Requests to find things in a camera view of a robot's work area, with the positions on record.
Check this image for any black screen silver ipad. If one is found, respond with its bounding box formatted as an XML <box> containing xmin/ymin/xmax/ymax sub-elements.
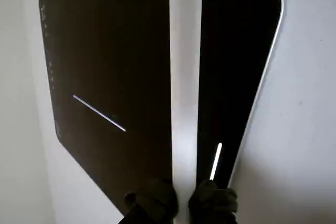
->
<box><xmin>38</xmin><ymin>0</ymin><xmax>286</xmax><ymax>219</ymax></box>

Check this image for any white apple pencil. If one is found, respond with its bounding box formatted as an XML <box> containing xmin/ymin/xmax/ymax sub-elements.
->
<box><xmin>169</xmin><ymin>0</ymin><xmax>203</xmax><ymax>224</ymax></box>

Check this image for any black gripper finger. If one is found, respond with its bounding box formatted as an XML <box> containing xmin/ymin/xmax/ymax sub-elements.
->
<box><xmin>117</xmin><ymin>177</ymin><xmax>181</xmax><ymax>224</ymax></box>
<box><xmin>187</xmin><ymin>179</ymin><xmax>239</xmax><ymax>224</ymax></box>

